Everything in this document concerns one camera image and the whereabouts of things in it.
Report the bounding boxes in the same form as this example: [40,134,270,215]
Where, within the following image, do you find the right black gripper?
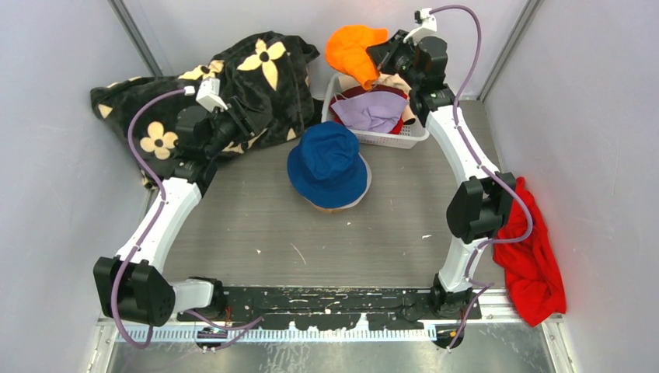
[366,30,421,89]

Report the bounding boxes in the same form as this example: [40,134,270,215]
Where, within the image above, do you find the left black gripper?
[204,97,272,159]

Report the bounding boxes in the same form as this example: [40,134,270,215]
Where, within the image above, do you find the orange bucket hat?
[325,25,389,91]

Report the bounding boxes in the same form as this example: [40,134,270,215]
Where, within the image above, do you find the blue bucket hat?
[286,121,372,210]

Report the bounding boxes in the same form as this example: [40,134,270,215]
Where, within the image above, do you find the wooden hat stand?
[313,205,346,214]

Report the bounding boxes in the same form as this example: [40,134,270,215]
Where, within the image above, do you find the grey bucket hat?
[304,154,372,210]

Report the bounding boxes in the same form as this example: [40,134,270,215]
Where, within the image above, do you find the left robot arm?
[92,101,228,326]

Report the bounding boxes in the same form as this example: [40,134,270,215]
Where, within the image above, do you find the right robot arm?
[366,30,516,319]

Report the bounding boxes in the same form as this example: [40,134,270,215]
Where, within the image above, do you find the black blanket with cream flowers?
[90,31,321,169]

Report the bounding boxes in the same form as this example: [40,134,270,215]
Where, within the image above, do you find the lilac bucket hat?
[329,91,407,134]

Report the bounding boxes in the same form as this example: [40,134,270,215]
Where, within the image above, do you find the red bucket hat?
[330,86,408,134]

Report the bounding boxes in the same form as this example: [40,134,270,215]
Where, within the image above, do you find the white plastic basket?
[321,73,430,149]

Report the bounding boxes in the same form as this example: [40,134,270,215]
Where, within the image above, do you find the red cloth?
[493,177,567,327]

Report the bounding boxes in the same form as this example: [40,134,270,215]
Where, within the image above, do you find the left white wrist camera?
[183,78,228,113]

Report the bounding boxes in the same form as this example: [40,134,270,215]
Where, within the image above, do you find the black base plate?
[199,286,482,331]

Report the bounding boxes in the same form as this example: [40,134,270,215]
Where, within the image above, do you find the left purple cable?
[110,88,263,352]

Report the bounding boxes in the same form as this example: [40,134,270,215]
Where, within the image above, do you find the purple cable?
[430,4,535,351]
[110,88,263,352]

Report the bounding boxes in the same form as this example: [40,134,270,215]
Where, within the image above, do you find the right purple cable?
[430,4,535,351]

